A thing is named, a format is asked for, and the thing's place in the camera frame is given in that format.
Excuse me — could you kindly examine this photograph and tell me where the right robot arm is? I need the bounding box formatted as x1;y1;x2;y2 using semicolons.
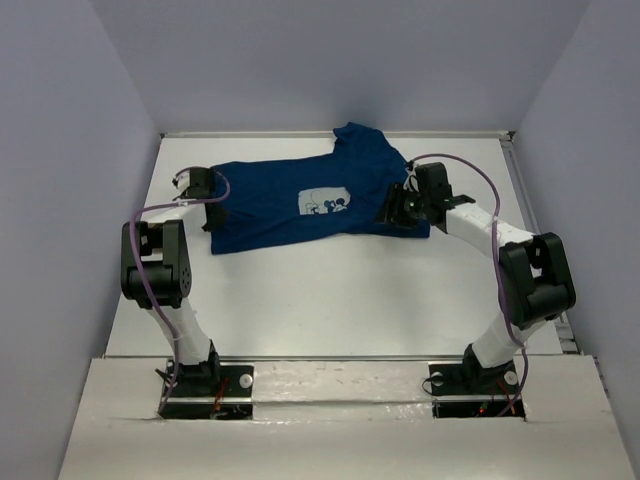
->
376;154;576;398

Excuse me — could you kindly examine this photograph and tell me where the purple cable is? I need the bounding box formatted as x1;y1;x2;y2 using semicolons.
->
407;153;530;416
129;167;232;416

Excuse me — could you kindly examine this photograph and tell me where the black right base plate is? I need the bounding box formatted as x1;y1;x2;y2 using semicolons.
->
421;362;526;419

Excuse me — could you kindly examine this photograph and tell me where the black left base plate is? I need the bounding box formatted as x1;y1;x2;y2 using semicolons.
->
156;362;254;421

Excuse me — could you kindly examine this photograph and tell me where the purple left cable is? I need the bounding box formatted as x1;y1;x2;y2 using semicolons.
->
129;167;232;416

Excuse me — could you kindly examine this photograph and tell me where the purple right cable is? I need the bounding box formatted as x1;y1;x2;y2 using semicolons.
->
407;153;530;416

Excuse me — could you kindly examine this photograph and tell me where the blue printed t shirt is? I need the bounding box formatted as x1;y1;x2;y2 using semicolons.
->
211;123;430;255

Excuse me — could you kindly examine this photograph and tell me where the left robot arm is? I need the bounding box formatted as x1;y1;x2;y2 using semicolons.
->
120;167;230;400

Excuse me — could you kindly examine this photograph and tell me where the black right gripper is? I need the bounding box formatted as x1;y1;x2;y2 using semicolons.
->
372;181;430;229

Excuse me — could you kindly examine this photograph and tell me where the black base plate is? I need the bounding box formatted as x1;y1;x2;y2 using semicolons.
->
421;362;526;419
156;362;254;421

